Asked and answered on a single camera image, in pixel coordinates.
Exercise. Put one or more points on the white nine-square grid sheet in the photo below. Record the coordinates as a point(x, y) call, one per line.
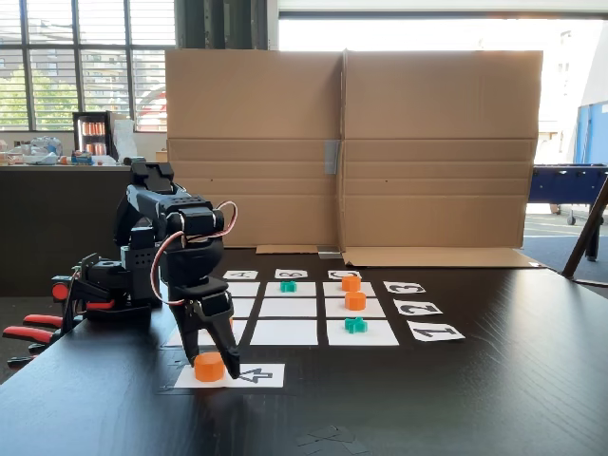
point(285, 332)

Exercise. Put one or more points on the green cross token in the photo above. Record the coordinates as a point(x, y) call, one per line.
point(355, 325)
point(288, 286)

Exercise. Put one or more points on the paper sheet letter A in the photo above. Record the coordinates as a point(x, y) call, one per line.
point(240, 275)

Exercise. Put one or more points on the paper sheet letter B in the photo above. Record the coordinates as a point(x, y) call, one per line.
point(291, 274)

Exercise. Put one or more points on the white arrow paper sheet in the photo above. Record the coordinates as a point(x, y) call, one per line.
point(279, 380)

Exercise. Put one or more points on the paper sheet letter C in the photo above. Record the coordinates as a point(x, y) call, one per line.
point(335, 274)

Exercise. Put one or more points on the black red bar clamp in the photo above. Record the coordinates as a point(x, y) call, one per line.
point(59, 291)

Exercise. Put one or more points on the white paper bag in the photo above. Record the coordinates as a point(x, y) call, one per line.
point(125, 140)

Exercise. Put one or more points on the dark counter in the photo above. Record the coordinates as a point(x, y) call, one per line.
point(47, 214)

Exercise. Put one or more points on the black mini fridge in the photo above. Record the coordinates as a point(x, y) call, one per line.
point(92, 138)

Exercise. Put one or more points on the grey tape strip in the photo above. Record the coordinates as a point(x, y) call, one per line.
point(332, 157)

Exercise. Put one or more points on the clear plastic bag pile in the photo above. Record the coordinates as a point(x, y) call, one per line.
point(43, 152)

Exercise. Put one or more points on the paper sheet number 3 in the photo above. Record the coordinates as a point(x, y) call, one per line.
point(404, 287)

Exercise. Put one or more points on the paper sheet number 2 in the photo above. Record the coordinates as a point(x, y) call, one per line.
point(418, 307)

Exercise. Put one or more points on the paper sheet number 1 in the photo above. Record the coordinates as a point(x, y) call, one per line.
point(434, 331)

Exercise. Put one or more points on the brown cardboard screen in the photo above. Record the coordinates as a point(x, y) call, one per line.
point(427, 119)

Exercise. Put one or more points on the window with blinds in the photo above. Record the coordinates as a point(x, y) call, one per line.
point(52, 28)

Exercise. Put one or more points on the blue foosball table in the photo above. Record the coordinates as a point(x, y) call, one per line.
point(565, 185)

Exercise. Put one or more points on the blue partition panel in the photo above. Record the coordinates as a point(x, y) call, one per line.
point(594, 138)

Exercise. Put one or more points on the camera tripod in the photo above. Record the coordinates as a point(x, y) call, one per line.
point(586, 228)

